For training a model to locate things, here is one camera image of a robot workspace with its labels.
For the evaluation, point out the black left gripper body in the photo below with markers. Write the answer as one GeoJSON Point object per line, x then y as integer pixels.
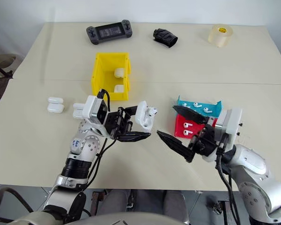
{"type": "Point", "coordinates": [113, 123]}

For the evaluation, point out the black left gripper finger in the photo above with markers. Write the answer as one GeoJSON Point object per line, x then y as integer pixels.
{"type": "Point", "coordinates": [131, 110]}
{"type": "Point", "coordinates": [135, 137]}

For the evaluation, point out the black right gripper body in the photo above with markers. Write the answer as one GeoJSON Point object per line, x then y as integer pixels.
{"type": "Point", "coordinates": [204, 143]}

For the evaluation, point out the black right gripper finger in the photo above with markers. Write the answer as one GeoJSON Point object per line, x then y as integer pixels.
{"type": "Point", "coordinates": [175, 144]}
{"type": "Point", "coordinates": [189, 114]}

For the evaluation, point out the white earbud case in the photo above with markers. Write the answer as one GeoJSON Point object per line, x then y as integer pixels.
{"type": "Point", "coordinates": [141, 120]}
{"type": "Point", "coordinates": [77, 114]}
{"type": "Point", "coordinates": [78, 106]}
{"type": "Point", "coordinates": [55, 107]}
{"type": "Point", "coordinates": [55, 100]}
{"type": "Point", "coordinates": [119, 73]}
{"type": "Point", "coordinates": [119, 89]}

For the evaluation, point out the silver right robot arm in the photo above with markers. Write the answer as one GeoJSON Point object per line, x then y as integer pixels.
{"type": "Point", "coordinates": [255, 161]}

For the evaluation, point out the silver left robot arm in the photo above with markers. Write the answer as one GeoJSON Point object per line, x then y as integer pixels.
{"type": "Point", "coordinates": [89, 145]}

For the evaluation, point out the closed white earbud case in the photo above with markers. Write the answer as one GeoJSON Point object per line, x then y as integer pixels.
{"type": "Point", "coordinates": [55, 100]}
{"type": "Point", "coordinates": [78, 106]}
{"type": "Point", "coordinates": [119, 73]}
{"type": "Point", "coordinates": [77, 114]}
{"type": "Point", "coordinates": [55, 107]}
{"type": "Point", "coordinates": [119, 89]}

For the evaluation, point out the yellow plastic bin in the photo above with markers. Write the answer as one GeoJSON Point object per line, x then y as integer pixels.
{"type": "Point", "coordinates": [99, 77]}

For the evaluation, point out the red earbud tray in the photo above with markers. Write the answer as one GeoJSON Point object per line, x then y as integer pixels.
{"type": "Point", "coordinates": [199, 129]}

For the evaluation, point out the teal earbud tray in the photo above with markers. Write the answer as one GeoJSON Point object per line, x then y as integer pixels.
{"type": "Point", "coordinates": [215, 110]}

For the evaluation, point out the black handheld game controller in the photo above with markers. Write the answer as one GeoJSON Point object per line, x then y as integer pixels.
{"type": "Point", "coordinates": [110, 31]}

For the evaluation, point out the clear tape roll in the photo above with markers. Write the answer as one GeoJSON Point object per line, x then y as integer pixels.
{"type": "Point", "coordinates": [220, 36]}

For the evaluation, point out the beige round stool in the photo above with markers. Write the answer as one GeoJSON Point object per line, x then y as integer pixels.
{"type": "Point", "coordinates": [4, 62]}

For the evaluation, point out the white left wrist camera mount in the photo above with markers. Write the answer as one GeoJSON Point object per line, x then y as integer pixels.
{"type": "Point", "coordinates": [90, 106]}

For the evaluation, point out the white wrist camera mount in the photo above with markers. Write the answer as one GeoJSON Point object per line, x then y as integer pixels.
{"type": "Point", "coordinates": [90, 106]}
{"type": "Point", "coordinates": [231, 124]}

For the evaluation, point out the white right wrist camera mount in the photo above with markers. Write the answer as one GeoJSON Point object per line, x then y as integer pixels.
{"type": "Point", "coordinates": [231, 124]}

